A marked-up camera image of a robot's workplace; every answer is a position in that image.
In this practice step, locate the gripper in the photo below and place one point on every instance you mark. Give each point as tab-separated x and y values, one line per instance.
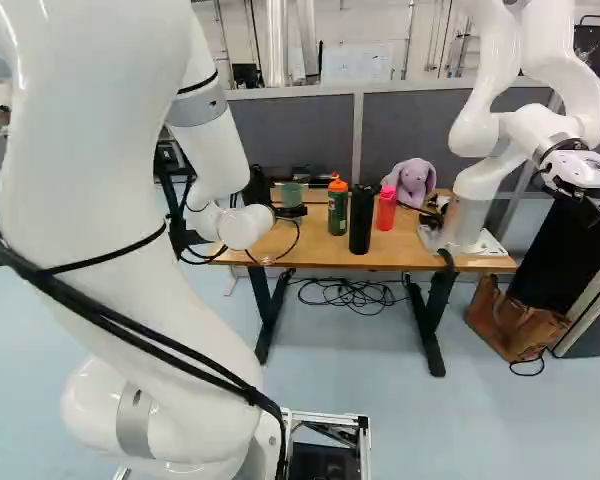
291	211

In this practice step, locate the green cup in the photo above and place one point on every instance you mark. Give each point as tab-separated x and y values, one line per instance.
293	194

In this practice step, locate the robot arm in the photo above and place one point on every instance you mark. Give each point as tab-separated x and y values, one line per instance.
80	150

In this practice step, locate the wooden table with black legs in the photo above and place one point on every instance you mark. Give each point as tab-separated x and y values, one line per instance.
305	245

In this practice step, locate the silver control box, red button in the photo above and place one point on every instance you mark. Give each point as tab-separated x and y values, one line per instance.
312	177

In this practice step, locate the green bottle with orange cap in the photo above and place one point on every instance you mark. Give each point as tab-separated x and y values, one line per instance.
338	212

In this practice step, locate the tall black bottle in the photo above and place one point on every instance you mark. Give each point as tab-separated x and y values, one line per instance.
361	220

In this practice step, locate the grey office partition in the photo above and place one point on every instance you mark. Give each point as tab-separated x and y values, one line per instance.
300	130

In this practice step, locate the red bottle with pink cap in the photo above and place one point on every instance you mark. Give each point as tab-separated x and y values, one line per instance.
386	210

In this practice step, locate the purple plush bunny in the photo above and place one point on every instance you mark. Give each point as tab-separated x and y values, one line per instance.
412	182

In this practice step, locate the brown bag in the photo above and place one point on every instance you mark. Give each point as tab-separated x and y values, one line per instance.
510	315

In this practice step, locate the white robot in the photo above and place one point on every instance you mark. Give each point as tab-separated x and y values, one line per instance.
500	60

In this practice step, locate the black cabinet with white frame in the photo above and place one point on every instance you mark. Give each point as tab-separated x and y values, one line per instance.
555	260

